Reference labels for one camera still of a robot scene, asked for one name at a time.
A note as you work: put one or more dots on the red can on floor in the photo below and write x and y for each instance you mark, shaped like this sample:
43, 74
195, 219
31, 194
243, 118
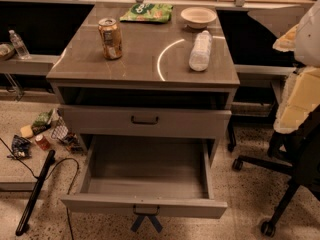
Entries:
42, 142

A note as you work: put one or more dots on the small background water bottle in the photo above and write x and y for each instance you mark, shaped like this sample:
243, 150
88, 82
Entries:
19, 45

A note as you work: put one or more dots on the closed upper grey drawer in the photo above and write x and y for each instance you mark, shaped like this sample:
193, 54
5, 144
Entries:
153, 122

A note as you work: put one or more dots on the grey drawer cabinet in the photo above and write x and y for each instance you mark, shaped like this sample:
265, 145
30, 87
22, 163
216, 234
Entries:
153, 71

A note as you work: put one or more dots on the white paper bowl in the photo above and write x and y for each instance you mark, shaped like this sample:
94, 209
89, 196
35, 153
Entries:
198, 17

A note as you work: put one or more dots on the black office chair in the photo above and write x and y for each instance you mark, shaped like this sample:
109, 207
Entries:
293, 163

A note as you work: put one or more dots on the open lower grey drawer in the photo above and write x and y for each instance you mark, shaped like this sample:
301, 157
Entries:
169, 177

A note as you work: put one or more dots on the dark blue snack bag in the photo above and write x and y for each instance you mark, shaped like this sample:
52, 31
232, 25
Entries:
20, 148

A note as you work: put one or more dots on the black rod on floor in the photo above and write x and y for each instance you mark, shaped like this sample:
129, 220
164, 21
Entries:
23, 223

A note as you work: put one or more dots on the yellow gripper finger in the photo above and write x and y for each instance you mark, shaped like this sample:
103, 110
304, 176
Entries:
300, 97
286, 42

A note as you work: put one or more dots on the orange soda can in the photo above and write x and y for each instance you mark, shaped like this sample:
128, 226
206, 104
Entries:
111, 38

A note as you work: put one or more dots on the green chip bag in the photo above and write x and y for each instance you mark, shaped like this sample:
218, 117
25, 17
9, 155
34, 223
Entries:
148, 12

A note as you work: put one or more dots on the clear plastic water bottle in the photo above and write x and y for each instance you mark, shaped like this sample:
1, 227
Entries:
201, 51

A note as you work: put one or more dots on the yellow sponge on floor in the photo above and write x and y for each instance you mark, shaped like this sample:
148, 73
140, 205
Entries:
26, 131

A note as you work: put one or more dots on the green snack bag floor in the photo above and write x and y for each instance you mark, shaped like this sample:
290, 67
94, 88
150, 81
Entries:
42, 122

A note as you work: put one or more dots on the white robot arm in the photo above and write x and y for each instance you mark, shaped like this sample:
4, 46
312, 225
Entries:
307, 42

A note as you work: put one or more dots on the bowl on left shelf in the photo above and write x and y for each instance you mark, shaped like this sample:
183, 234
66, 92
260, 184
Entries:
6, 51

